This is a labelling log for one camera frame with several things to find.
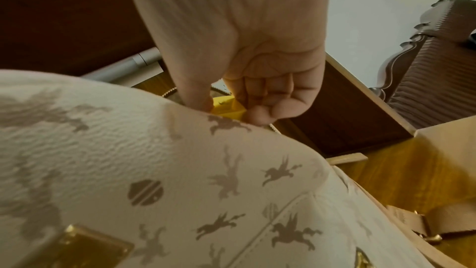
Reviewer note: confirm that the person's right hand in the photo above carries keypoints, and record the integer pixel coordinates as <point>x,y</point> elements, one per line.
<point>230,25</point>

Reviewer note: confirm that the small yellow box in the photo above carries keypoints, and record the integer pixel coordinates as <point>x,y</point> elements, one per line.
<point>227,109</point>

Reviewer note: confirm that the cream patterned backpack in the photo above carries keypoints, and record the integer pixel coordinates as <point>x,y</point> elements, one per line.
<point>167,172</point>

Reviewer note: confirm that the grey metal tube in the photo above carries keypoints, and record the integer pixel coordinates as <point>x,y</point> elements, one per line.
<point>122,68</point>

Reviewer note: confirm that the dark wooden shelf cabinet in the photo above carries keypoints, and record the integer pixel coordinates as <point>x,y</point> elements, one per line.
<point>55,25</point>

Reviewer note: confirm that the dark carved bed headboard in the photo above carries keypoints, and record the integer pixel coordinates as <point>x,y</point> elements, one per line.
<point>435,78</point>

